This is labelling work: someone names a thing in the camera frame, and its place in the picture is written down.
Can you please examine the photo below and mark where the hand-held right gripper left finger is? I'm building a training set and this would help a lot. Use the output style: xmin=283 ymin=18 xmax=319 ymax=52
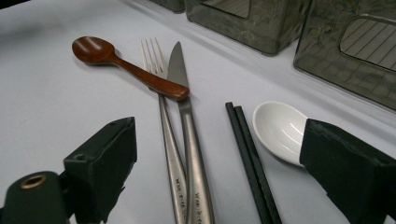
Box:
xmin=64 ymin=116 xmax=138 ymax=224

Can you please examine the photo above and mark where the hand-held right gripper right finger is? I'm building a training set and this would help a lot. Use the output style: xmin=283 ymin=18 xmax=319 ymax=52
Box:
xmin=299 ymin=118 xmax=396 ymax=224

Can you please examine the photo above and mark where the metal fork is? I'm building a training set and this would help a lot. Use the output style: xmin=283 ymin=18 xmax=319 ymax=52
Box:
xmin=140 ymin=37 xmax=188 ymax=224

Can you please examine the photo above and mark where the white ceramic spoon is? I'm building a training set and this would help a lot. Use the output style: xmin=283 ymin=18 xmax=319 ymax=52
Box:
xmin=251 ymin=100 xmax=309 ymax=167

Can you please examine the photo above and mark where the black chopstick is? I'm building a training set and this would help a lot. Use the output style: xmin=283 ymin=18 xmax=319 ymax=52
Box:
xmin=233 ymin=105 xmax=283 ymax=224
xmin=225 ymin=102 xmax=275 ymax=224

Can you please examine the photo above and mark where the smoky clear plastic bin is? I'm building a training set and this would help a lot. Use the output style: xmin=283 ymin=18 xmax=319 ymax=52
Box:
xmin=184 ymin=0 xmax=312 ymax=56
xmin=292 ymin=0 xmax=396 ymax=111
xmin=148 ymin=0 xmax=186 ymax=14

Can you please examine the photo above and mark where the brown wooden spoon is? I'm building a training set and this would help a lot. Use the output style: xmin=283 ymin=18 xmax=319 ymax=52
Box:
xmin=71 ymin=35 xmax=191 ymax=102

